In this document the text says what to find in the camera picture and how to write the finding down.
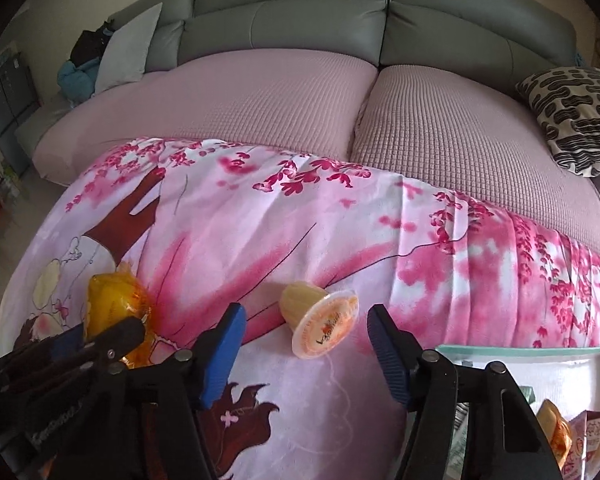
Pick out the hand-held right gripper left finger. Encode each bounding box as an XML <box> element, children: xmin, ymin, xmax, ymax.
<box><xmin>125</xmin><ymin>302</ymin><xmax>247</xmax><ymax>480</ymax></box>

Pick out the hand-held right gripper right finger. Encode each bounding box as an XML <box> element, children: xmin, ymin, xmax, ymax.
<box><xmin>367</xmin><ymin>305</ymin><xmax>563</xmax><ymax>480</ymax></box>

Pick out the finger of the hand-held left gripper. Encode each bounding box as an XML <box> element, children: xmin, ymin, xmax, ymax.
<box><xmin>45</xmin><ymin>316</ymin><xmax>147</xmax><ymax>366</ymax></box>

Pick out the yellow orange jelly packet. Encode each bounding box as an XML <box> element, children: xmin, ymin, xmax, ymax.
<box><xmin>536</xmin><ymin>399</ymin><xmax>573</xmax><ymax>466</ymax></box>
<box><xmin>87</xmin><ymin>262</ymin><xmax>153</xmax><ymax>368</ymax></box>

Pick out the pale jelly cup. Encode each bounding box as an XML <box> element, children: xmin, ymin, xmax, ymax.
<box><xmin>279</xmin><ymin>281</ymin><xmax>360</xmax><ymax>359</ymax></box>

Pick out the teal white tray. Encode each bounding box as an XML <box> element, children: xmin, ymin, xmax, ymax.
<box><xmin>435</xmin><ymin>344</ymin><xmax>600</xmax><ymax>480</ymax></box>

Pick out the beige orange snack packet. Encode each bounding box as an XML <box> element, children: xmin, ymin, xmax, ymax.
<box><xmin>570</xmin><ymin>407</ymin><xmax>600</xmax><ymax>480</ymax></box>

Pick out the printed blanket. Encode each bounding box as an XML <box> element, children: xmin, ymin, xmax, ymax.
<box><xmin>0</xmin><ymin>136</ymin><xmax>600</xmax><ymax>480</ymax></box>

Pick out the dark grey cabinet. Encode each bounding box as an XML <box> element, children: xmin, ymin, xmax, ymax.
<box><xmin>0</xmin><ymin>52</ymin><xmax>41</xmax><ymax>171</ymax></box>

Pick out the blue clothing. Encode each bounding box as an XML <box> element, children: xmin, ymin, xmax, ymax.
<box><xmin>57</xmin><ymin>57</ymin><xmax>103</xmax><ymax>103</ymax></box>

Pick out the pink sofa cover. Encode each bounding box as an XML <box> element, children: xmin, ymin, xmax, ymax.
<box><xmin>32</xmin><ymin>50</ymin><xmax>600</xmax><ymax>261</ymax></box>

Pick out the light grey pillow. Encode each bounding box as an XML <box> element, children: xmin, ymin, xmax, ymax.
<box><xmin>94</xmin><ymin>2</ymin><xmax>163</xmax><ymax>96</ymax></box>

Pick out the black clothing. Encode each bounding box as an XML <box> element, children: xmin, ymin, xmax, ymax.
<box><xmin>70</xmin><ymin>22</ymin><xmax>113</xmax><ymax>68</ymax></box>

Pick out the black patterned pillow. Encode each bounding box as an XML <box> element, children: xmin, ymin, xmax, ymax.
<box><xmin>516</xmin><ymin>66</ymin><xmax>600</xmax><ymax>178</ymax></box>

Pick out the grey sofa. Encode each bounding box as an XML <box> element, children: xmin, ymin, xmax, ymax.
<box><xmin>15</xmin><ymin>0</ymin><xmax>600</xmax><ymax>206</ymax></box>

